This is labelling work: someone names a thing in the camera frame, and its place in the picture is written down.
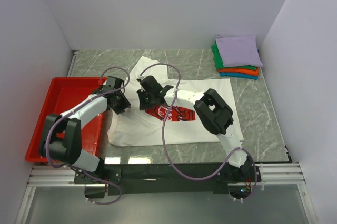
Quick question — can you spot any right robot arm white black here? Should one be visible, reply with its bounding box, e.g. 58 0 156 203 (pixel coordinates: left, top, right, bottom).
137 76 253 181

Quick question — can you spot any folded green t-shirt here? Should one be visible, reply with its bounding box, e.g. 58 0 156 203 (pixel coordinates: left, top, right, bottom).
211 44 258 71

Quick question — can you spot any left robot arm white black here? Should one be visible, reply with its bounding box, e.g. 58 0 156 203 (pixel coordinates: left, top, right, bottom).
38 76 131 183

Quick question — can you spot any folded teal t-shirt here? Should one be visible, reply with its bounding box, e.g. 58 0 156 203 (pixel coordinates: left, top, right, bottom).
219 72 259 80

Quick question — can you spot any folded orange t-shirt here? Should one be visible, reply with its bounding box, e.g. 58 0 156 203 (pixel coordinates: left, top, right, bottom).
218 67 259 76

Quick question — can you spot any folded lilac t-shirt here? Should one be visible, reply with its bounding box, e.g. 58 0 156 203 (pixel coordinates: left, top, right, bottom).
215 35 263 67

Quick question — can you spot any aluminium frame rail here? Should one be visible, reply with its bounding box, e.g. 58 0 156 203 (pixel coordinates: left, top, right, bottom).
15 163 318 223

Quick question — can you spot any white printed t-shirt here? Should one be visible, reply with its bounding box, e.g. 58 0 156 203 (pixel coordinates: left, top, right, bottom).
107 57 244 147

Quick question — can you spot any red plastic bin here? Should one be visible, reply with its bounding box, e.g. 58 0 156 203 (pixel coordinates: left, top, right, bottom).
25 77 107 163

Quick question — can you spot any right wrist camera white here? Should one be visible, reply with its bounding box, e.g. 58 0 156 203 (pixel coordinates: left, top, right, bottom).
137 75 146 83

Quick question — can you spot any black base beam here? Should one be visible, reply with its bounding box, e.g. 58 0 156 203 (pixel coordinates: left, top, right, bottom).
73 163 264 200

